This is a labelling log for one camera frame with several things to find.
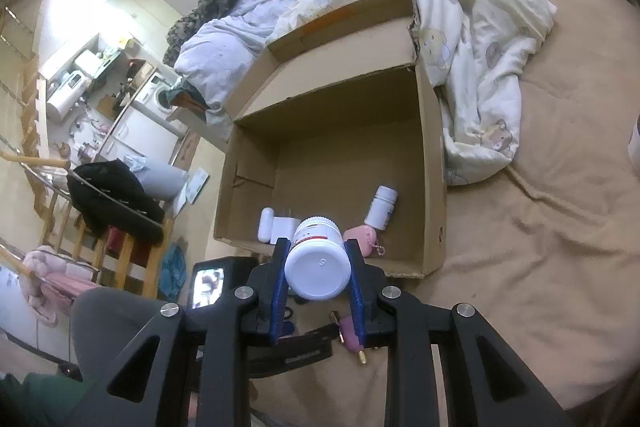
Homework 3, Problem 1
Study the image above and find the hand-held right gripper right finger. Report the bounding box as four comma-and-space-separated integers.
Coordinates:
342, 238, 571, 427

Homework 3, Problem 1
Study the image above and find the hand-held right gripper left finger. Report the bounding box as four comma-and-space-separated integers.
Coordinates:
65, 237, 292, 427

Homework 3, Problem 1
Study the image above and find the purple perfume bottle gold cap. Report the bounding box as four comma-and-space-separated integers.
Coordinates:
337, 314, 371, 366

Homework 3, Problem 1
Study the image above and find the white bottle with red label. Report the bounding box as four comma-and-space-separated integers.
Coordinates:
283, 216, 351, 302

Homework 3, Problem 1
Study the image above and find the white charger cube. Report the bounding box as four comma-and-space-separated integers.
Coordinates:
271, 217, 301, 244

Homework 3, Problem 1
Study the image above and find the pink case with bead chain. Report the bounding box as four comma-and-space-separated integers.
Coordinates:
343, 227, 389, 259

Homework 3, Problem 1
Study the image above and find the white earbuds case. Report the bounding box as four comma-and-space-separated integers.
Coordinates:
258, 206, 276, 242

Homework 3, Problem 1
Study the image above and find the small white pill bottle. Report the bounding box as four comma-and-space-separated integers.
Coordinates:
363, 185, 400, 230

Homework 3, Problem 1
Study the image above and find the cardboard box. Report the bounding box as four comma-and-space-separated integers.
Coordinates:
213, 0, 449, 279

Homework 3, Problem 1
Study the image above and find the white jar with brown lid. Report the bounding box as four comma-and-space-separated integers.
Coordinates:
627, 111, 640, 178

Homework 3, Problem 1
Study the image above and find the small black screen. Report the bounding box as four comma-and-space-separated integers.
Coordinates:
191, 256, 259, 311

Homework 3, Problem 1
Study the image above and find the blue cloth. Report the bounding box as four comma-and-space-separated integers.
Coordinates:
161, 243, 189, 304

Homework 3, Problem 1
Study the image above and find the pale booklet on floor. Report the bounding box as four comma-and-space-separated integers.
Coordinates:
171, 167, 212, 216

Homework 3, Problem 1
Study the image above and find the wooden chair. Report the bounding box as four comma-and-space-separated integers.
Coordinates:
0, 147, 177, 299

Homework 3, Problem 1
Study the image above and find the grey rolled cushion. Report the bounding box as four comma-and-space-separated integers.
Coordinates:
134, 157, 188, 201

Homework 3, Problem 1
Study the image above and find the red seat cushion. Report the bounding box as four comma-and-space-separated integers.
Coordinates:
104, 227, 152, 266

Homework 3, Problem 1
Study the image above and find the grey bedside table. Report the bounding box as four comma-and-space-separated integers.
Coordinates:
165, 106, 237, 154

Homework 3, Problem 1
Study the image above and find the black jacket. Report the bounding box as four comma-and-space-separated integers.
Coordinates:
66, 159, 167, 244

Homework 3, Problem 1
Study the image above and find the white kitchen counter cabinet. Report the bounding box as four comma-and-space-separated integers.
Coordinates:
96, 103, 187, 168

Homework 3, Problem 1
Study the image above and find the teal and orange cloth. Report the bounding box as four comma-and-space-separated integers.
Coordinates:
166, 86, 212, 114

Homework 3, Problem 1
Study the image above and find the pink fluffy cloth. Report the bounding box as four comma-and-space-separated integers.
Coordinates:
19, 246, 77, 329

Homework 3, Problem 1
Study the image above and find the white washing machine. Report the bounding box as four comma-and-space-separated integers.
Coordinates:
130, 72, 184, 128

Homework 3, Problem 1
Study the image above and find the person's green sleeve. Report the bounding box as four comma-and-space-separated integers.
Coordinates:
0, 371, 78, 427

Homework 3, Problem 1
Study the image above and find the dark patterned blanket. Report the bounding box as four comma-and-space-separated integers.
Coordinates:
162, 0, 262, 66

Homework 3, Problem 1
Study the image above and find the white kitchen appliance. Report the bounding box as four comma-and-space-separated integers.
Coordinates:
46, 71, 95, 122

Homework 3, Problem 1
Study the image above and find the tall white cabinet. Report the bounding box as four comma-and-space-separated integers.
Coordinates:
100, 0, 177, 64

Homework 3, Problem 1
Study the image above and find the pale bear print duvet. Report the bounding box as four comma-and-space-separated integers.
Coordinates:
175, 0, 559, 186

